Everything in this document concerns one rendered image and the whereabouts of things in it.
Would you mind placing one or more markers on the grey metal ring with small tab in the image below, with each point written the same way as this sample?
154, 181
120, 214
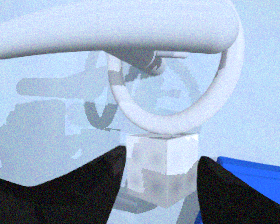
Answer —
162, 164

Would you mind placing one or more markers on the blue tray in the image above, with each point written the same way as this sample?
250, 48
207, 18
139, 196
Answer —
262, 177

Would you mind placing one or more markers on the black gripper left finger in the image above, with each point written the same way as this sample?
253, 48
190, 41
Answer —
83, 196

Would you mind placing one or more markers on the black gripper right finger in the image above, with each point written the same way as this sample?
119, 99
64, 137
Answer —
225, 199

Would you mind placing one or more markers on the grey rounded bar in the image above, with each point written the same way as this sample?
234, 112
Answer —
138, 32

